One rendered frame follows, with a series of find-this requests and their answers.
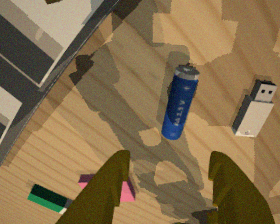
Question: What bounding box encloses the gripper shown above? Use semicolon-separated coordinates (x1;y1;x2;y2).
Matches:
55;150;275;224

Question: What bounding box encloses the blue battery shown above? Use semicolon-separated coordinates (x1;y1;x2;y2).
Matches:
161;66;200;140

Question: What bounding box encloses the beige usb stick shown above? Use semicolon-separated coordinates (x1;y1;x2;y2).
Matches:
232;81;278;137

